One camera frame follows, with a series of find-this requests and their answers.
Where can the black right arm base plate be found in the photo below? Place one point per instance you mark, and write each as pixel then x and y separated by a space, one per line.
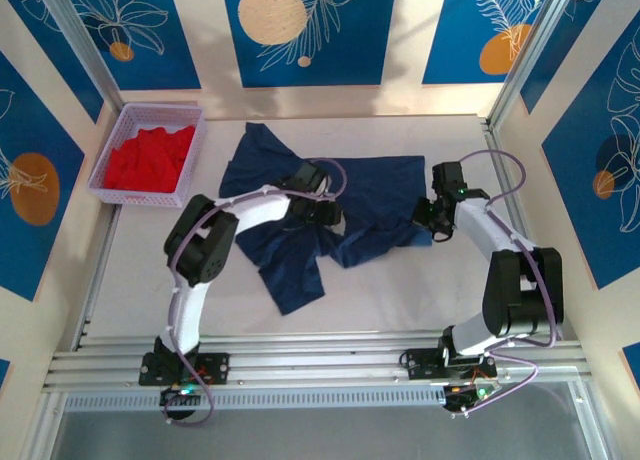
pixel 417 365

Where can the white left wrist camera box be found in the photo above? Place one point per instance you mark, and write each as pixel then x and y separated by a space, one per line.
pixel 327 185

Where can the aluminium frame post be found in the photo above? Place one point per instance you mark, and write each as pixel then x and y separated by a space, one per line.
pixel 530 50
pixel 80 35

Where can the blue floral wall panel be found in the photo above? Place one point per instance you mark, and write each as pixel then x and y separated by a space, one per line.
pixel 570 30
pixel 50 35
pixel 590 205
pixel 165 55
pixel 30 115
pixel 450 40
pixel 350 55

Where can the red cloth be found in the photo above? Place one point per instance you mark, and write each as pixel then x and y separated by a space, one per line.
pixel 135 160

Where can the aluminium side rail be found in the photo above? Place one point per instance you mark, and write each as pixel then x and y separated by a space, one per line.
pixel 100 260
pixel 495 137

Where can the black left controller board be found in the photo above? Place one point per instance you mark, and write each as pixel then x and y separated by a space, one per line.
pixel 180 397

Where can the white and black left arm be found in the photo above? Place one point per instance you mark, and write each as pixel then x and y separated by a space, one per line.
pixel 260 207

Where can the black controller board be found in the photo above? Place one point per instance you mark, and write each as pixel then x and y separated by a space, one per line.
pixel 465 397
pixel 180 397

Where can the navy blue printed t-shirt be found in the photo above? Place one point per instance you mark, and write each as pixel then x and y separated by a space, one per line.
pixel 380 190

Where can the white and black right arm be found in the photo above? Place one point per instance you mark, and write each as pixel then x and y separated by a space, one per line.
pixel 485 225

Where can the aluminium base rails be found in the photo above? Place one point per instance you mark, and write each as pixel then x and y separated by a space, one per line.
pixel 310 360

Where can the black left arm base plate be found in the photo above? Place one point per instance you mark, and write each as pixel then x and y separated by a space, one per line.
pixel 215 367

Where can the black right controller board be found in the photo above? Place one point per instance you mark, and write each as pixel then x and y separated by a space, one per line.
pixel 465 397

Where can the grey metal panel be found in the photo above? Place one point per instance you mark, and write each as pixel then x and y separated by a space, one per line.
pixel 320 435

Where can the lavender plastic basket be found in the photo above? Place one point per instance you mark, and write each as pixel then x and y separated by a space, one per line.
pixel 160 111

